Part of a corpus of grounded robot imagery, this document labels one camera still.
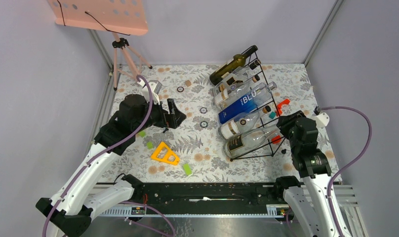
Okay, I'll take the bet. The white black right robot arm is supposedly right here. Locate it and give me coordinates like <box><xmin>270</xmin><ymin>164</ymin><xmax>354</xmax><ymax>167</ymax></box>
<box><xmin>273</xmin><ymin>111</ymin><xmax>351</xmax><ymax>237</ymax></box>

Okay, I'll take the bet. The green flat block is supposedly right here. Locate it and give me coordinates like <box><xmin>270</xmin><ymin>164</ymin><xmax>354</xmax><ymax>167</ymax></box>
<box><xmin>183</xmin><ymin>163</ymin><xmax>192</xmax><ymax>176</ymax></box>

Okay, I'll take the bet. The pink music stand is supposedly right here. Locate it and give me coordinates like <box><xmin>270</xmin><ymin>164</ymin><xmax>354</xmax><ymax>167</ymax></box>
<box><xmin>47</xmin><ymin>0</ymin><xmax>153</xmax><ymax>91</ymax></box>

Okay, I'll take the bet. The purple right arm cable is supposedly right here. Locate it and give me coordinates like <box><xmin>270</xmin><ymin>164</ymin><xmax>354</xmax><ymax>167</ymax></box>
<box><xmin>314</xmin><ymin>106</ymin><xmax>373</xmax><ymax>237</ymax></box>

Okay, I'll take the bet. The teal cube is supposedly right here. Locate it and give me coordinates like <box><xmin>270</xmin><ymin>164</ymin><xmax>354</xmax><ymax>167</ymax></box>
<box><xmin>269</xmin><ymin>112</ymin><xmax>276</xmax><ymax>119</ymax></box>

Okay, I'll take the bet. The dark green wine bottle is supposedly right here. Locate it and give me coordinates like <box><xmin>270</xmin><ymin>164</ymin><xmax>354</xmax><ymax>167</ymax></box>
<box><xmin>209</xmin><ymin>45</ymin><xmax>258</xmax><ymax>85</ymax></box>

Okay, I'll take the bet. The clear bottle black label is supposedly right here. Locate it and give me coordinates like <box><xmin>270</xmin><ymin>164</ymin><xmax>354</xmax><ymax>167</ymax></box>
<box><xmin>223</xmin><ymin>125</ymin><xmax>281</xmax><ymax>158</ymax></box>

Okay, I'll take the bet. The poker chip near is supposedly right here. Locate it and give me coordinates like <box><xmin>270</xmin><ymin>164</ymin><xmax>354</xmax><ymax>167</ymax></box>
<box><xmin>200</xmin><ymin>121</ymin><xmax>208</xmax><ymax>128</ymax></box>

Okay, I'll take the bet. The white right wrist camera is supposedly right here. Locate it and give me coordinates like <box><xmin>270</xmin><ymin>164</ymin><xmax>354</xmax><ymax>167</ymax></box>
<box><xmin>311</xmin><ymin>106</ymin><xmax>330</xmax><ymax>128</ymax></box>

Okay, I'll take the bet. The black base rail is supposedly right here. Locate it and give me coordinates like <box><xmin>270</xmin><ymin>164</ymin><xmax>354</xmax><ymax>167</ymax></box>
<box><xmin>129</xmin><ymin>183</ymin><xmax>288</xmax><ymax>216</ymax></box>

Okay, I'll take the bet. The red block near rack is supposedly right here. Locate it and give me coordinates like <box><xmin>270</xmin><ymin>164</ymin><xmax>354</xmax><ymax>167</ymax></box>
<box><xmin>271</xmin><ymin>135</ymin><xmax>282</xmax><ymax>144</ymax></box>

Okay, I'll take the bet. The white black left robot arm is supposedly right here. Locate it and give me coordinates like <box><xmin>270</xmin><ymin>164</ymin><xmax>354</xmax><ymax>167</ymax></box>
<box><xmin>36</xmin><ymin>94</ymin><xmax>187</xmax><ymax>237</ymax></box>

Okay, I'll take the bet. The yellow triangle frame toy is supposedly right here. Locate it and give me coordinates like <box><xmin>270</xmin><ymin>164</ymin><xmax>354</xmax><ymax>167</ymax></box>
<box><xmin>151</xmin><ymin>142</ymin><xmax>180</xmax><ymax>165</ymax></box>

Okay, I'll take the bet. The wooden cube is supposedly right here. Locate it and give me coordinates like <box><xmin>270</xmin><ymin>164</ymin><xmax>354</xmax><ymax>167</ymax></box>
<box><xmin>185</xmin><ymin>80</ymin><xmax>192</xmax><ymax>87</ymax></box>

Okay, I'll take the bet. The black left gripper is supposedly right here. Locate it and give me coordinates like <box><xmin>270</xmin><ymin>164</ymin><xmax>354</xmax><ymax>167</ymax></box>
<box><xmin>133</xmin><ymin>95</ymin><xmax>187</xmax><ymax>133</ymax></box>

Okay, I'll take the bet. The blue square glass bottle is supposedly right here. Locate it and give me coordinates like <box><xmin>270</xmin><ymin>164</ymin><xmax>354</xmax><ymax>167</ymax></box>
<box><xmin>218</xmin><ymin>82</ymin><xmax>278</xmax><ymax>124</ymax></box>

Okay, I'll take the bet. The clear square bottle black cap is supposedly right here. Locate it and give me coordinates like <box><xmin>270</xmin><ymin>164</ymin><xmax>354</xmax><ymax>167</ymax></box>
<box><xmin>212</xmin><ymin>59</ymin><xmax>261</xmax><ymax>96</ymax></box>

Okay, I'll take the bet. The red arch block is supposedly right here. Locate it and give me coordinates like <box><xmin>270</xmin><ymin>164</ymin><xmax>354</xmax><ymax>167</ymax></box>
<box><xmin>276</xmin><ymin>99</ymin><xmax>290</xmax><ymax>116</ymax></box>

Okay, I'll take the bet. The black wire wine rack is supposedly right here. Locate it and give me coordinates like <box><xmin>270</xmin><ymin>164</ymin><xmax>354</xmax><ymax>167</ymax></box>
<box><xmin>219</xmin><ymin>52</ymin><xmax>288</xmax><ymax>162</ymax></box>

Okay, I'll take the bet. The poker chip middle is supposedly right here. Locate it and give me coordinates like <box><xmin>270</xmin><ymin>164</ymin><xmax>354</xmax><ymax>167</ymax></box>
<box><xmin>199</xmin><ymin>107</ymin><xmax>207</xmax><ymax>114</ymax></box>

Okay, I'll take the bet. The clear bottle blue gold emblem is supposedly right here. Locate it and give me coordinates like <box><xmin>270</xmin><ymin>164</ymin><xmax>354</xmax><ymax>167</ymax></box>
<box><xmin>218</xmin><ymin>105</ymin><xmax>272</xmax><ymax>140</ymax></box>

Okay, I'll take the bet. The clear round bottle gold label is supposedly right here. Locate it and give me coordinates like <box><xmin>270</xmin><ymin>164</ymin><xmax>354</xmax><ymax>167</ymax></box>
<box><xmin>213</xmin><ymin>75</ymin><xmax>260</xmax><ymax>110</ymax></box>

